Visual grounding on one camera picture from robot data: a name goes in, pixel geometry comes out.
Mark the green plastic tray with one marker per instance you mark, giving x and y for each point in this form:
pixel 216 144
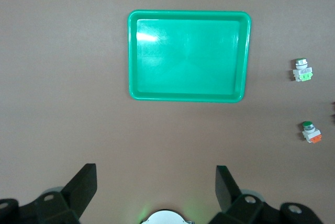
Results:
pixel 188 59

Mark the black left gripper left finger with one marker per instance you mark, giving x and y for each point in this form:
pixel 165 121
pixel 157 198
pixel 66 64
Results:
pixel 78 190

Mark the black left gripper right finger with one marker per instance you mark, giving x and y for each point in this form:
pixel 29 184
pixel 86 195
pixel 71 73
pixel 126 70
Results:
pixel 226 190

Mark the green button with orange block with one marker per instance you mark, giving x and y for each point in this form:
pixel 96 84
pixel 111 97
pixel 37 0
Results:
pixel 311 133

